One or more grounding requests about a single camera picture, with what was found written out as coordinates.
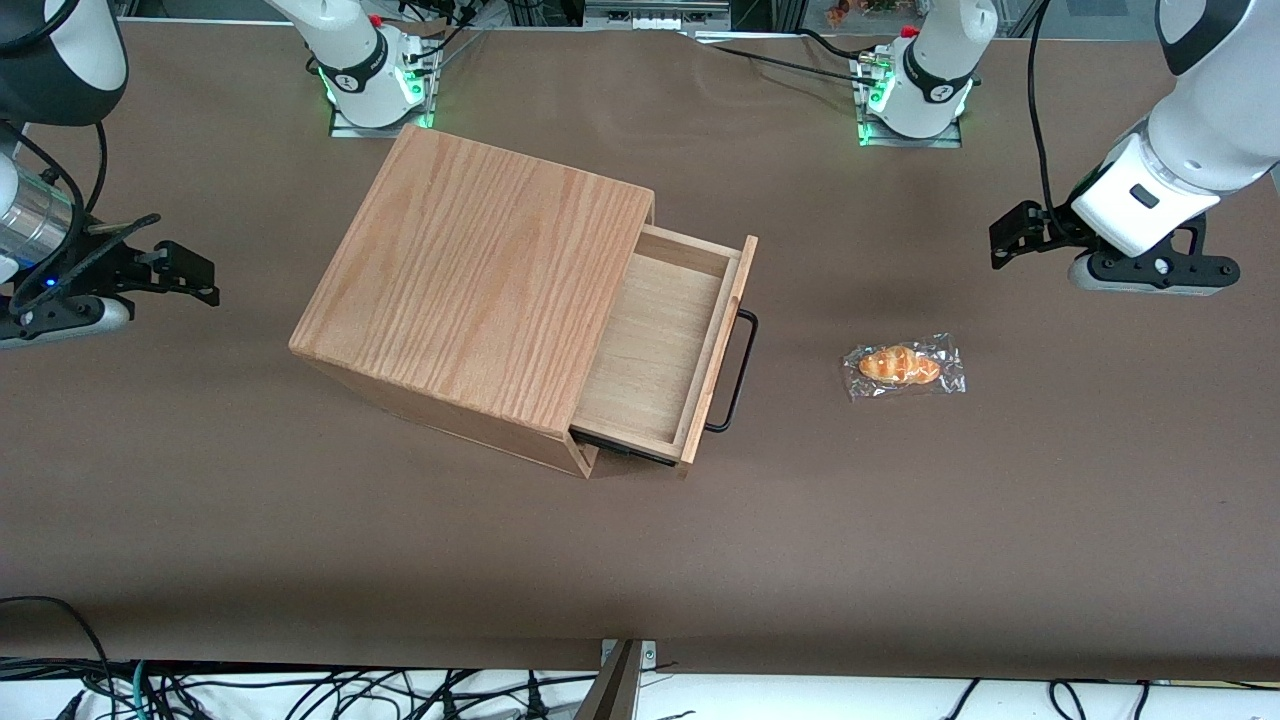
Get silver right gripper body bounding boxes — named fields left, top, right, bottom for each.
left=0, top=160, right=79, bottom=286

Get black metal drawer handle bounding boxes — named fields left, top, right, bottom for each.
left=703, top=310, right=760, bottom=434

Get wooden drawer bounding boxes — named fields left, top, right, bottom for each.
left=568, top=224, right=760, bottom=479

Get wooden drawer cabinet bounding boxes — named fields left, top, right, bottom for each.
left=289, top=123, right=657, bottom=479

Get bread roll in plastic wrapper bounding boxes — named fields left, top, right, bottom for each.
left=842, top=333, right=968, bottom=403

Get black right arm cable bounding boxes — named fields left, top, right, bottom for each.
left=0, top=120, right=109, bottom=301

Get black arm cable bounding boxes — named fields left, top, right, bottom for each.
left=0, top=120, right=109, bottom=301
left=1025, top=0, right=1057, bottom=211

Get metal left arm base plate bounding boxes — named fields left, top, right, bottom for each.
left=852, top=50, right=964, bottom=149

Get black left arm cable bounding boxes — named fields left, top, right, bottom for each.
left=1025, top=0, right=1057, bottom=211

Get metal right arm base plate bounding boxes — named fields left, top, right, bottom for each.
left=328, top=45, right=439, bottom=139

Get short black table cable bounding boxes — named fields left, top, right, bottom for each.
left=797, top=27, right=873, bottom=59

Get long black table cable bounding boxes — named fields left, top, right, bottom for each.
left=688, top=32, right=863, bottom=81

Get looped black floor cable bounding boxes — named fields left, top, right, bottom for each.
left=0, top=596, right=113, bottom=701

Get grey metal frame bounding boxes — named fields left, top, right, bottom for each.
left=583, top=0, right=732, bottom=31

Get tangled black cables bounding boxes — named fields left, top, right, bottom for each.
left=0, top=655, right=601, bottom=720

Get small metal bracket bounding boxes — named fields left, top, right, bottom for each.
left=600, top=639, right=658, bottom=673

